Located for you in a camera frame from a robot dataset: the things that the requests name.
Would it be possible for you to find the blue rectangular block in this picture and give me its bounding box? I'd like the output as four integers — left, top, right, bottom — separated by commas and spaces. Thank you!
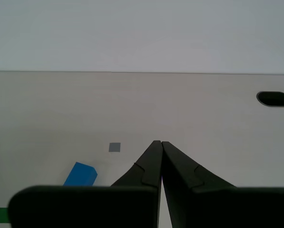
63, 161, 98, 187

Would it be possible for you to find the black oval cable grommet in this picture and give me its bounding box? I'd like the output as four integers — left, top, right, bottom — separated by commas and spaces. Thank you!
256, 91, 284, 107

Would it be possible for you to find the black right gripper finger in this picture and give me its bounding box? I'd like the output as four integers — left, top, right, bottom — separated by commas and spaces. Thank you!
8, 140, 162, 228
161, 141, 284, 228

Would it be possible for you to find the grey square tape marker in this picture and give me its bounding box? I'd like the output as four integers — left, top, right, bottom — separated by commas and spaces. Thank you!
108, 142, 121, 153

